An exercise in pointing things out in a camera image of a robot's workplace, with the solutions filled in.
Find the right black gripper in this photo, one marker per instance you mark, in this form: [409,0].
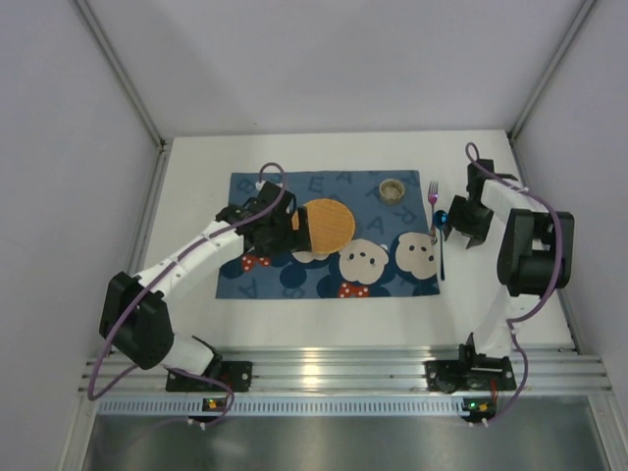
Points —
[464,222]

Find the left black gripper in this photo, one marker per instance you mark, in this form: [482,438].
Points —
[292,230]

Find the iridescent blue spoon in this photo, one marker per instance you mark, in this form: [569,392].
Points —
[440,222]

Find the iridescent purple fork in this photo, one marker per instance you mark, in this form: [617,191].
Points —
[433,195]

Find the round woven wicker plate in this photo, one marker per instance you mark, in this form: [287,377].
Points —
[327,224]

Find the small beige cup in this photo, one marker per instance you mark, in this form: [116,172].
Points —
[391,191]

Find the blue bear placemat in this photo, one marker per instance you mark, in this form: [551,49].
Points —
[390,255]

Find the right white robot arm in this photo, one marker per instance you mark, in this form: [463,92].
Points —
[534,259]

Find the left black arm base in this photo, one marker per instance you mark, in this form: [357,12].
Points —
[236,375]

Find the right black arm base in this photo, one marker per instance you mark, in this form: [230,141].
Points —
[452,376]

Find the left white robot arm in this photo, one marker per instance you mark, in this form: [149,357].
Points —
[136,318]

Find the aluminium mounting rail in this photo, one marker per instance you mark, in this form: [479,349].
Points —
[401,370]

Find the slotted grey cable duct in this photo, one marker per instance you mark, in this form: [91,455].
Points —
[280,406]

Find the right aluminium frame post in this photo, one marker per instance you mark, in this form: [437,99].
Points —
[566,41]

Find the aluminium frame post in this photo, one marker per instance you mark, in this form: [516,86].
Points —
[118,70]
[566,41]

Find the left aluminium frame post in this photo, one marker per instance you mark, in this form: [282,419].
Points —
[118,70]

